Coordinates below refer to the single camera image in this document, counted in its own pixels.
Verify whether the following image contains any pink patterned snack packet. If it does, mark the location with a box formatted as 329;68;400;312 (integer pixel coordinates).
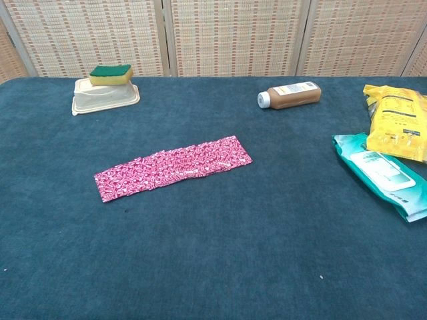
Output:
93;135;254;203

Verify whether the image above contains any dark teal felt table cover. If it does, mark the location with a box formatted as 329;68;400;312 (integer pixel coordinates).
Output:
0;75;427;320

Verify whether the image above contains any brown bottle white cap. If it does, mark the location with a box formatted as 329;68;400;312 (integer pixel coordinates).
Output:
257;81;322;110

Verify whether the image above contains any woven folding screen panel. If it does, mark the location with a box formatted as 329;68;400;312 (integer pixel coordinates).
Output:
0;18;29;84
296;0;427;77
401;33;427;78
0;0;167;78
162;0;311;78

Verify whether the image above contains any cream plastic food container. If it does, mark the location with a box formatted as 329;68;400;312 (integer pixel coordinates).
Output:
71;78;141;117

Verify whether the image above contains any yellow green kitchen sponge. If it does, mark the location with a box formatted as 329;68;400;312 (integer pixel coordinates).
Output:
88;64;133;87

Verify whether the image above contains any teal wet wipes pack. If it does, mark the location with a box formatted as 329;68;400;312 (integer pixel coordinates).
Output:
332;133;427;223

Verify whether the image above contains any yellow snack bag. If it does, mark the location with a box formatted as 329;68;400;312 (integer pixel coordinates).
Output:
362;84;427;163

